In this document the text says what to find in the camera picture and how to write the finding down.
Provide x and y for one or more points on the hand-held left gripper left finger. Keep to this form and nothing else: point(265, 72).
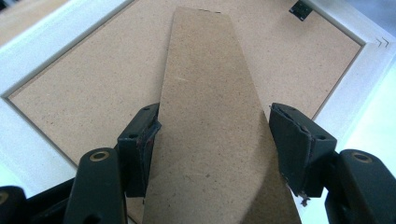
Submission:
point(137, 149)

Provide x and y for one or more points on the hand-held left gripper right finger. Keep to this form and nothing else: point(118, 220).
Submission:
point(295, 149)

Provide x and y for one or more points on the wooden picture frame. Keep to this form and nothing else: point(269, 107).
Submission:
point(93, 93)

